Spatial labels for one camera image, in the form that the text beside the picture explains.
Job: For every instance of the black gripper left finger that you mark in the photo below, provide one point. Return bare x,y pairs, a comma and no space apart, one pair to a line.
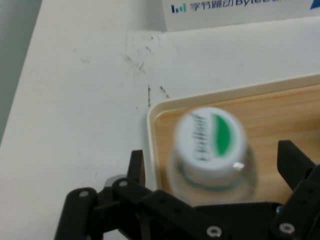
130,212

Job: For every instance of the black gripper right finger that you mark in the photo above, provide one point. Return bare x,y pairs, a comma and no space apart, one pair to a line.
302,200

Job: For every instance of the clear water bottle green label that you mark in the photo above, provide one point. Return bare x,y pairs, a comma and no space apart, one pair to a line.
207,150

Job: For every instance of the wooden tray cream rim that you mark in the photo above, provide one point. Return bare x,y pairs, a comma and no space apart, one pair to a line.
275,112

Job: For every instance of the white cardboard box blue print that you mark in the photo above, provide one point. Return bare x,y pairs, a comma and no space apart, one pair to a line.
237,17

